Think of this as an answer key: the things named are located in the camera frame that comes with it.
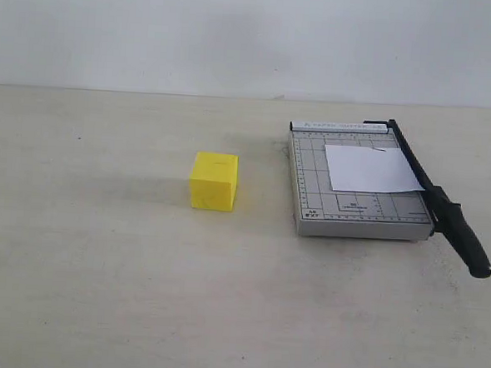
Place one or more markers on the yellow foam cube block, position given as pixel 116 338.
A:
pixel 213 181

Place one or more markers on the white paper sheet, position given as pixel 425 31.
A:
pixel 370 169

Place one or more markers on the black cutter blade lever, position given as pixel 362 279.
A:
pixel 448 217

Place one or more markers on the grey paper cutter base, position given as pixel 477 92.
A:
pixel 320 210

